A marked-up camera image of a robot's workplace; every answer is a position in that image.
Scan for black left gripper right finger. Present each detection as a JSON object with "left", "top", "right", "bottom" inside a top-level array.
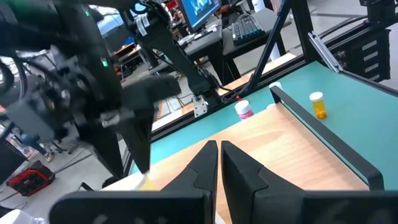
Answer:
[{"left": 220, "top": 140, "right": 398, "bottom": 224}]

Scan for pink medicine bottle white cap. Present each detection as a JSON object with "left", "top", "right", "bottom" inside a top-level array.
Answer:
[{"left": 234, "top": 99, "right": 255, "bottom": 121}]

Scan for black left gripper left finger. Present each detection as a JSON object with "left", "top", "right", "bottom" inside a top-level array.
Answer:
[{"left": 49, "top": 139, "right": 218, "bottom": 224}]

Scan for black electronics box white labels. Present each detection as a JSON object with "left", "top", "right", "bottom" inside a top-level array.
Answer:
[{"left": 341, "top": 27, "right": 392, "bottom": 83}]

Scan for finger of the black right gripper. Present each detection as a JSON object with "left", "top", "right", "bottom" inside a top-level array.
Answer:
[
  {"left": 76, "top": 124, "right": 125, "bottom": 178},
  {"left": 119, "top": 108, "right": 155, "bottom": 174}
]

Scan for black office desk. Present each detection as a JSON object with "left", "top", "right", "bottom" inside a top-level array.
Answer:
[{"left": 182, "top": 7, "right": 295, "bottom": 86}]

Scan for person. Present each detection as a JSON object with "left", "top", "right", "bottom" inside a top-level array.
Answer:
[{"left": 17, "top": 130, "right": 58, "bottom": 163}]

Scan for red and black toolbox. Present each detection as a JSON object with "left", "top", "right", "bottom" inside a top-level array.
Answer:
[{"left": 6, "top": 160, "right": 56, "bottom": 197}]

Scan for green table mat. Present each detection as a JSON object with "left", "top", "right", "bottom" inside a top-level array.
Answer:
[{"left": 130, "top": 60, "right": 398, "bottom": 190}]

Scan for black aluminium table frame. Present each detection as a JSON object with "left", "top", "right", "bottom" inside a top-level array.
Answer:
[{"left": 124, "top": 0, "right": 398, "bottom": 175}]

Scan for wooden board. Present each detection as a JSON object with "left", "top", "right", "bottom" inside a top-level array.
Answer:
[{"left": 102, "top": 85, "right": 385, "bottom": 224}]

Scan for computer monitor on desk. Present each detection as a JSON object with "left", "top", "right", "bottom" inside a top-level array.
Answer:
[{"left": 177, "top": 0, "right": 223, "bottom": 34}]

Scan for backlit computer keyboard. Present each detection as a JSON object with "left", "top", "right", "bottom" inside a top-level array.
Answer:
[{"left": 231, "top": 14, "right": 267, "bottom": 47}]

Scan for silver aluminium bar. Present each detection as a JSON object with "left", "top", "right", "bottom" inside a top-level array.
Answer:
[{"left": 307, "top": 32, "right": 345, "bottom": 74}]

